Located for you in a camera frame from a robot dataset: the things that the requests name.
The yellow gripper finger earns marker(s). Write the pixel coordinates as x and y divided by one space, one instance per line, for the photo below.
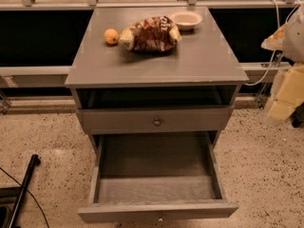
287 93
275 41

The brown chip bag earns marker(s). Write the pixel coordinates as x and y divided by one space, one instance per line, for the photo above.
154 34

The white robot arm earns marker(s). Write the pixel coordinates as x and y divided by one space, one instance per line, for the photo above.
293 43

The grey wooden drawer cabinet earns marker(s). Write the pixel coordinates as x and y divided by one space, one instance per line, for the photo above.
154 120

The open grey middle drawer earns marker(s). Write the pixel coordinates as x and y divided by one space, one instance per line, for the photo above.
156 177

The closed grey top drawer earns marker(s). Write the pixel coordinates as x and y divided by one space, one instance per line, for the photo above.
156 119

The white bowl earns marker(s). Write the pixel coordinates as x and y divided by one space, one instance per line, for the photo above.
185 19

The orange fruit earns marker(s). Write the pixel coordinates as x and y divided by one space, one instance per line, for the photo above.
111 36

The black stand leg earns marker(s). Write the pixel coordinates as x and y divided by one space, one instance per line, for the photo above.
12 198

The metal window railing frame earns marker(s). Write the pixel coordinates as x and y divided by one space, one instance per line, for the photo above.
66 34

